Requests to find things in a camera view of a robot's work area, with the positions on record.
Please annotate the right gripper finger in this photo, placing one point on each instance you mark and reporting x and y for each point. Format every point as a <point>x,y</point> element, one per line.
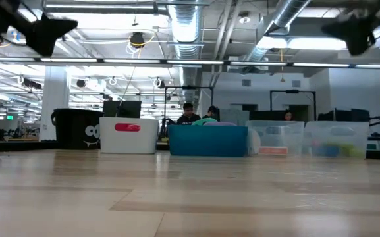
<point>361,44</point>
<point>347,28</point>

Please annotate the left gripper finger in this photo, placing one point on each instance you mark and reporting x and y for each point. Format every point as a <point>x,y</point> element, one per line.
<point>39,46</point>
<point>54,26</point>

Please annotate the white column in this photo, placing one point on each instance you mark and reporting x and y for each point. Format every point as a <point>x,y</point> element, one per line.
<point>56,95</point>

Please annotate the black round bucket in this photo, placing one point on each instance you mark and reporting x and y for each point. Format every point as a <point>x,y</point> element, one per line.
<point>74,128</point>

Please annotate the clear plastic container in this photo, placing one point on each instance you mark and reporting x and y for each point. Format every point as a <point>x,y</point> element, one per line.
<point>338,135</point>
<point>275,138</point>

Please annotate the person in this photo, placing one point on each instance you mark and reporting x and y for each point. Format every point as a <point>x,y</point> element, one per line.
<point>212,112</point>
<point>188,116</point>
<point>287,116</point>

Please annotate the black monitor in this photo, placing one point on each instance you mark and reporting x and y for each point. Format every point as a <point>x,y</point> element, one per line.
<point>122,109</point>

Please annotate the white plastic bin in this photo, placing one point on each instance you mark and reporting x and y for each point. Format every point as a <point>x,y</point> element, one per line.
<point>128,141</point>

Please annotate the long ceiling light bar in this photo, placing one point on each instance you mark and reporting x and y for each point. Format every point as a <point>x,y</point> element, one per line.
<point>193,62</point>

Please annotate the blue plastic tray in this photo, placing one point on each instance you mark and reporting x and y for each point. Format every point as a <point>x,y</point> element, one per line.
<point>207,141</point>

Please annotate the silver ventilation duct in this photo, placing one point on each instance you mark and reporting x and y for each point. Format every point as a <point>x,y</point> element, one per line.
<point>288,13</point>
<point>186,26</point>

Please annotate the black metal rig frame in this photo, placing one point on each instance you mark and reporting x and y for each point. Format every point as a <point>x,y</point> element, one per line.
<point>291,91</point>
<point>189,87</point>

